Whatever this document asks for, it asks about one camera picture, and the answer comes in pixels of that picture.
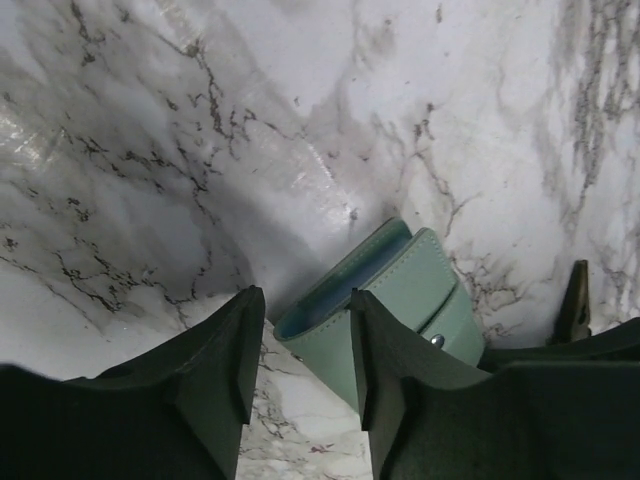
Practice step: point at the yellow handled pliers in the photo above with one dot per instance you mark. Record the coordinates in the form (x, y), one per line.
(573, 321)

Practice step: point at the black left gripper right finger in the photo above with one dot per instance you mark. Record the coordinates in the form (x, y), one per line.
(561, 412)

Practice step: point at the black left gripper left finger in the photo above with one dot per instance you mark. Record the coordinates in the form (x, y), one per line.
(174, 412)

